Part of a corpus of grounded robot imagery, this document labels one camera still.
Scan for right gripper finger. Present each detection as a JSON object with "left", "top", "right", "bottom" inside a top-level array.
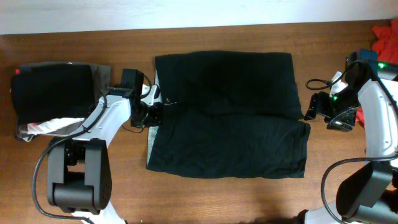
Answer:
[
  {"left": 304, "top": 93, "right": 319, "bottom": 121},
  {"left": 326, "top": 108, "right": 357, "bottom": 131}
]

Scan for dark green shorts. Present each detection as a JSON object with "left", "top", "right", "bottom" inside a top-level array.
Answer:
[{"left": 147, "top": 51, "right": 311, "bottom": 179}]

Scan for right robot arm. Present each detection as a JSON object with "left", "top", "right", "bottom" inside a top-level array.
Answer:
[{"left": 295, "top": 49, "right": 397, "bottom": 224}]

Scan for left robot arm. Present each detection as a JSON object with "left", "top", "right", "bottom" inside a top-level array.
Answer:
[{"left": 41, "top": 68, "right": 161, "bottom": 223}]

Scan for folded grey garment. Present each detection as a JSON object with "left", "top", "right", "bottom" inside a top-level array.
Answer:
[{"left": 13, "top": 62, "right": 111, "bottom": 142}]

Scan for folded white red garment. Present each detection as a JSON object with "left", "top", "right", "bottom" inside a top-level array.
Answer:
[{"left": 27, "top": 118, "right": 85, "bottom": 134}]

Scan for red t-shirt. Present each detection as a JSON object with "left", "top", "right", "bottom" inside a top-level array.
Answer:
[{"left": 354, "top": 19, "right": 398, "bottom": 129}]

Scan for folded black garment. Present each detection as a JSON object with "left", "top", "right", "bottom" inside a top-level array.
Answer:
[{"left": 11, "top": 63, "right": 95, "bottom": 124}]

